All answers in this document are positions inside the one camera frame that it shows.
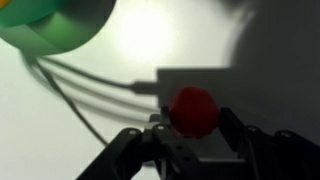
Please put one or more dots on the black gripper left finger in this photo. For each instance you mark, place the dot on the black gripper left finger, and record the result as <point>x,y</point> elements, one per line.
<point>143,156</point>

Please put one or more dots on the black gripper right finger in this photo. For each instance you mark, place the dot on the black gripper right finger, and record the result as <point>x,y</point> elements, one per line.
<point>283,156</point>

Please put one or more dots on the green plastic bowl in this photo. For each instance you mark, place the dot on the green plastic bowl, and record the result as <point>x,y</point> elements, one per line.
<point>50,30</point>

